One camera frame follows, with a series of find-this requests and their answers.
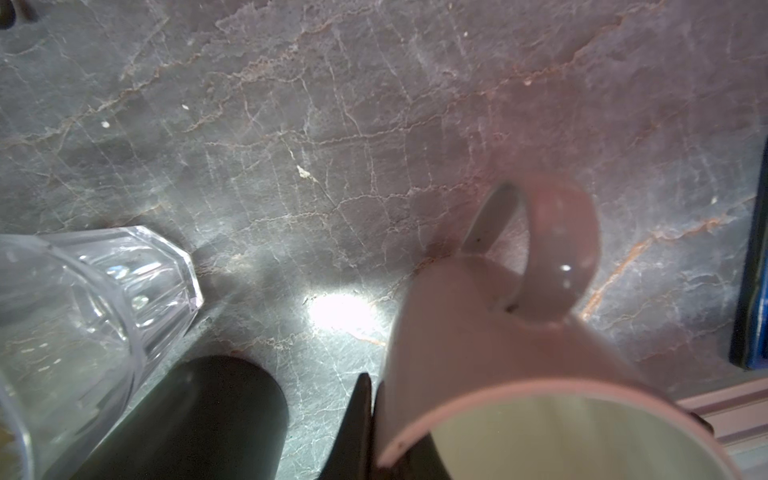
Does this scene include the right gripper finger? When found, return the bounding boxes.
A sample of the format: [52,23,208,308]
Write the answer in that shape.
[318,373,373,480]

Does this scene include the black mug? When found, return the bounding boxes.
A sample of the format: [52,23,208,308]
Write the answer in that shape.
[74,355,289,479]

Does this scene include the clear glass tumbler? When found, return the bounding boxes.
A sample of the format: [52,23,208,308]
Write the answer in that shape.
[1,226,204,479]

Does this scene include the white ceramic mug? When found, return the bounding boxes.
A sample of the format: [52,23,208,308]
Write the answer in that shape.
[372,175,740,479]

